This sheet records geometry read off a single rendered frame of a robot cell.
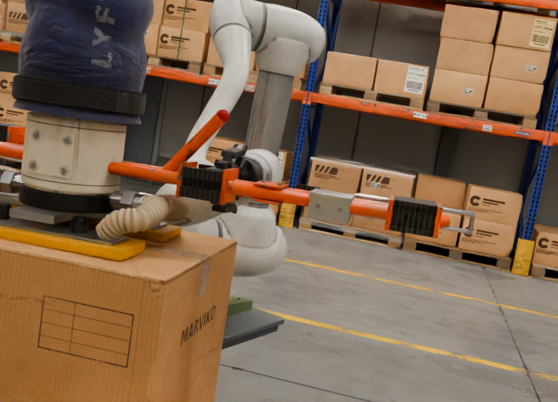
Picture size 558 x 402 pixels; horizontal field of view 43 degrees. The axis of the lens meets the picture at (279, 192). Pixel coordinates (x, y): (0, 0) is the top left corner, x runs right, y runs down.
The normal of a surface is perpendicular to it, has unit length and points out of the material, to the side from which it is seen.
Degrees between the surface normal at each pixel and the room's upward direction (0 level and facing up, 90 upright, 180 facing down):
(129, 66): 82
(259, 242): 89
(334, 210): 90
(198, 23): 92
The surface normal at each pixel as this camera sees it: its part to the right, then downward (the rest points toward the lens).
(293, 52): 0.36, 0.31
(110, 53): 0.67, -0.09
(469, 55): -0.19, 0.07
